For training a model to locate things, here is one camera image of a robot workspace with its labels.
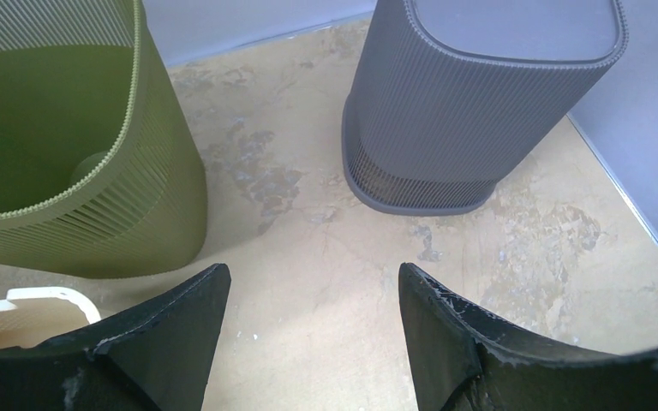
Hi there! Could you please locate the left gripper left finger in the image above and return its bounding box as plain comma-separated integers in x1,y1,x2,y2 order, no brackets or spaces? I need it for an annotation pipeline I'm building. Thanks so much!
0,264,231,410

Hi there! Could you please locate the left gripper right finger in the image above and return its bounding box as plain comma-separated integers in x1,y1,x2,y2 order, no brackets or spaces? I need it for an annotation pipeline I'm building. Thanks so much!
398,263,658,410

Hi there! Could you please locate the olive green slatted bin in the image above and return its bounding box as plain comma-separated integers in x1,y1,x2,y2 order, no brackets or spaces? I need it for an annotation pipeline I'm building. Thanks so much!
0,1,207,278

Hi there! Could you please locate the grey slatted waste bin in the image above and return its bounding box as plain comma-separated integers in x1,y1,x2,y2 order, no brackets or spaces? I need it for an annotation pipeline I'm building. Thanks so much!
342,0,629,216

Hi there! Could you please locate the white perforated basket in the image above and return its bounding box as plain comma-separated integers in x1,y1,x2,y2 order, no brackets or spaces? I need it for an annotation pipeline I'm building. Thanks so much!
0,286,101,349

